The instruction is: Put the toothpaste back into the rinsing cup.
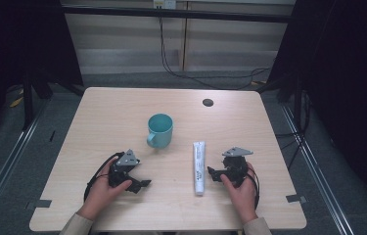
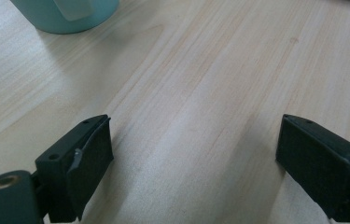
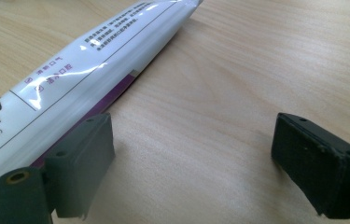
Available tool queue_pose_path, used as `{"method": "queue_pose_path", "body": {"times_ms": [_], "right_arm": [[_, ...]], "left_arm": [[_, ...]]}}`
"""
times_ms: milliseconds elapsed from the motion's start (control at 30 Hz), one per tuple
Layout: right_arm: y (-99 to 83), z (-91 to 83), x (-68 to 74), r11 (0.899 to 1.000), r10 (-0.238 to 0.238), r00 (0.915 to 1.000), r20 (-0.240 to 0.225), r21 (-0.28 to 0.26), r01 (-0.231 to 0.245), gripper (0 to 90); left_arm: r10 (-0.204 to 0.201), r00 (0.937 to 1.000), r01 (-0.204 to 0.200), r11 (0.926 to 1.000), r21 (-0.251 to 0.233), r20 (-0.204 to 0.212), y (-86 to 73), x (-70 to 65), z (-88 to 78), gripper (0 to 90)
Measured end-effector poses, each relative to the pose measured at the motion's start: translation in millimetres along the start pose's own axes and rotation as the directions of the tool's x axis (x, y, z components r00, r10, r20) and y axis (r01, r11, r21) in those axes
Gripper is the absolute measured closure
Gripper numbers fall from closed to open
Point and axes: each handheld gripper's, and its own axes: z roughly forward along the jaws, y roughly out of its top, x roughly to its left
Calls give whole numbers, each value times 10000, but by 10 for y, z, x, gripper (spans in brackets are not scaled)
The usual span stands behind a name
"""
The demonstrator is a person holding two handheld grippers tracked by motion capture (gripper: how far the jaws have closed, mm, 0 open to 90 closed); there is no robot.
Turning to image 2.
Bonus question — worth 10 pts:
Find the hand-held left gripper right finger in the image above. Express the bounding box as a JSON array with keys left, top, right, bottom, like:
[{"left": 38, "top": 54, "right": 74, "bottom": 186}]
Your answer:
[{"left": 275, "top": 113, "right": 350, "bottom": 224}]

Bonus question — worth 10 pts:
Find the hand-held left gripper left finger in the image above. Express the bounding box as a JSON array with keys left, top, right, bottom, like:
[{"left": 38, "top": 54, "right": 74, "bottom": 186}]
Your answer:
[{"left": 35, "top": 114, "right": 115, "bottom": 224}]

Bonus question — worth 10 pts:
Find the light teal cup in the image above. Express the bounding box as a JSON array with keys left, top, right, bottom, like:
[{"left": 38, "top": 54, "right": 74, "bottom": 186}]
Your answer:
[{"left": 9, "top": 0, "right": 120, "bottom": 35}]

